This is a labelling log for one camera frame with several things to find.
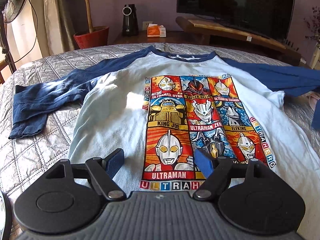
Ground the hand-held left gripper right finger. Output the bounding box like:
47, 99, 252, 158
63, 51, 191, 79
192, 148, 278, 201

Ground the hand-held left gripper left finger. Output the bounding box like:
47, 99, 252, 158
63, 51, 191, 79
44, 148, 127, 201

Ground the printed blue-sleeved raglan shirt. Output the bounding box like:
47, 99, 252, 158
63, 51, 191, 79
8, 45, 320, 193

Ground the silver quilted table mat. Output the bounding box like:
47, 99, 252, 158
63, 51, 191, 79
0, 42, 320, 205

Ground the dark wooden low cabinet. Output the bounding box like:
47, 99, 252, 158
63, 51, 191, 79
112, 31, 302, 67

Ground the folded pink garment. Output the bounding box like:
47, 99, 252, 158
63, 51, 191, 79
305, 92, 320, 110

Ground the wooden slab television riser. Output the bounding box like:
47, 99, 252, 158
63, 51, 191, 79
176, 16, 287, 49

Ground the orange tissue pack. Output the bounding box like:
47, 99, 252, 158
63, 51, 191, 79
147, 23, 167, 38

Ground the black tabletop appliance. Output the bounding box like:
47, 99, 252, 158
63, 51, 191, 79
122, 4, 138, 36

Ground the green indoor tree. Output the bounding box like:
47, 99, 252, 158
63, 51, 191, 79
61, 0, 97, 33

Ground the beige curtain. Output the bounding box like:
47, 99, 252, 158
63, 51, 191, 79
44, 0, 75, 53

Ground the black flat-screen television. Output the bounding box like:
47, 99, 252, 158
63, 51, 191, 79
176, 0, 297, 40

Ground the dark dried flower bouquet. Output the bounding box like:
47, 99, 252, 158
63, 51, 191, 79
304, 5, 320, 43

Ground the black standing fan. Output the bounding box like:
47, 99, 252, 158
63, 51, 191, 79
0, 0, 29, 74

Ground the black fan cable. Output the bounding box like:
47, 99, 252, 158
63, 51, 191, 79
14, 0, 39, 64

